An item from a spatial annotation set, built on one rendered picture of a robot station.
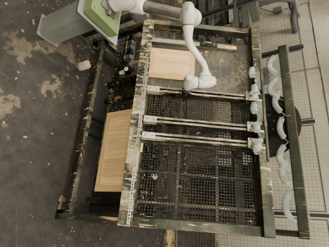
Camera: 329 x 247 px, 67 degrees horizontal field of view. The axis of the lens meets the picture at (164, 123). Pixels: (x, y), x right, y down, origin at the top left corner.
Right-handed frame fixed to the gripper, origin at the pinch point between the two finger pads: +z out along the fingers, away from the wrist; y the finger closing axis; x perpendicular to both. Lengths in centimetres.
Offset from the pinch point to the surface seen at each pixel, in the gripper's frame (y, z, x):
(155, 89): -28.4, 1.2, 7.7
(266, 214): 76, -2, -102
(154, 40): -36, 5, 71
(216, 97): 33.6, 1.5, 6.7
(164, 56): -23, 7, 53
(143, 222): -27, 3, -116
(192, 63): 7.7, 6.5, 47.4
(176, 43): -11, 5, 70
